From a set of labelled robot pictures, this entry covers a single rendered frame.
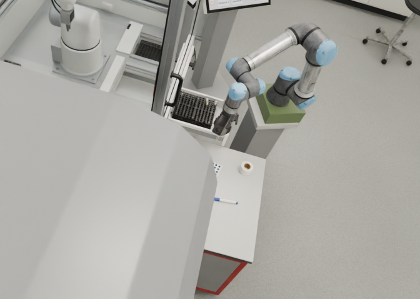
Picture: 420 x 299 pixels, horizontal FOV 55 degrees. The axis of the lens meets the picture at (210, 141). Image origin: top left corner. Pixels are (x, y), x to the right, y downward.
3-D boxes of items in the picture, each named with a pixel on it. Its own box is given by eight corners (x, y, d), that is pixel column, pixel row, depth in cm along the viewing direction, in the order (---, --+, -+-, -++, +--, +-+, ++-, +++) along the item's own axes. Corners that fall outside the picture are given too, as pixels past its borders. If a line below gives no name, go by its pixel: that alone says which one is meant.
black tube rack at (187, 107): (214, 109, 235) (217, 102, 230) (209, 132, 224) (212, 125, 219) (178, 98, 233) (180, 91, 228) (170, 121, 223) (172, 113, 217)
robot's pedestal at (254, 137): (251, 151, 329) (285, 89, 269) (261, 183, 313) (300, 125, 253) (216, 153, 320) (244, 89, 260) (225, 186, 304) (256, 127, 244)
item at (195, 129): (229, 108, 238) (231, 101, 233) (221, 142, 222) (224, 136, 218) (163, 89, 235) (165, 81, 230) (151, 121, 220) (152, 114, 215)
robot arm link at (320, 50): (299, 88, 240) (323, 22, 191) (315, 106, 234) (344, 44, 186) (283, 97, 237) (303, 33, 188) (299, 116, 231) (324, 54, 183)
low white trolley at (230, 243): (231, 214, 292) (265, 159, 232) (216, 301, 255) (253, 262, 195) (154, 192, 288) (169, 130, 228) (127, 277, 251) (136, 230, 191)
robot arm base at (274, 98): (285, 88, 254) (291, 77, 246) (291, 107, 246) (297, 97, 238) (263, 87, 251) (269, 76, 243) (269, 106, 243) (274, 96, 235)
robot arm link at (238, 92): (252, 91, 179) (237, 96, 175) (245, 106, 188) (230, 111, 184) (242, 78, 182) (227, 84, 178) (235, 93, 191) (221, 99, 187)
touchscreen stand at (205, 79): (237, 105, 355) (279, 10, 274) (192, 117, 336) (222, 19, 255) (212, 65, 376) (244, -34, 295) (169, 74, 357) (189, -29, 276)
